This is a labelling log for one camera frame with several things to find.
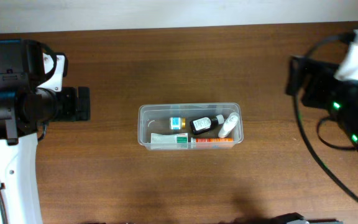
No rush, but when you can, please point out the white spray bottle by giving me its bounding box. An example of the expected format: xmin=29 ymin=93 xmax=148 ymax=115
xmin=218 ymin=112 xmax=240 ymax=138

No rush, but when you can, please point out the white green medicine box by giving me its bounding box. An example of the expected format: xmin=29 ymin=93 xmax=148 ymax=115
xmin=150 ymin=133 xmax=188 ymax=150

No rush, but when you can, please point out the dark bottle white cap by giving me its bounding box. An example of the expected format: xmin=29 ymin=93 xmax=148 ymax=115
xmin=190 ymin=114 xmax=224 ymax=135

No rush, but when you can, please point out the orange tablet tube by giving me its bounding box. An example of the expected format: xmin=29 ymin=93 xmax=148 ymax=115
xmin=191 ymin=138 xmax=234 ymax=143

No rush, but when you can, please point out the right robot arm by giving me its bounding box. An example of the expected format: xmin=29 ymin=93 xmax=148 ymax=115
xmin=286 ymin=56 xmax=358 ymax=152

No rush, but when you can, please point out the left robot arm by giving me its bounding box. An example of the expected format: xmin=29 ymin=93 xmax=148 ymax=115
xmin=0 ymin=39 xmax=91 ymax=223

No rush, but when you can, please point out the clear plastic container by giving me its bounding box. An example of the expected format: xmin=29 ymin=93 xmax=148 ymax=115
xmin=138 ymin=103 xmax=244 ymax=151

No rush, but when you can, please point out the right black cable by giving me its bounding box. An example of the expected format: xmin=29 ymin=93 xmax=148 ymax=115
xmin=292 ymin=30 xmax=358 ymax=217

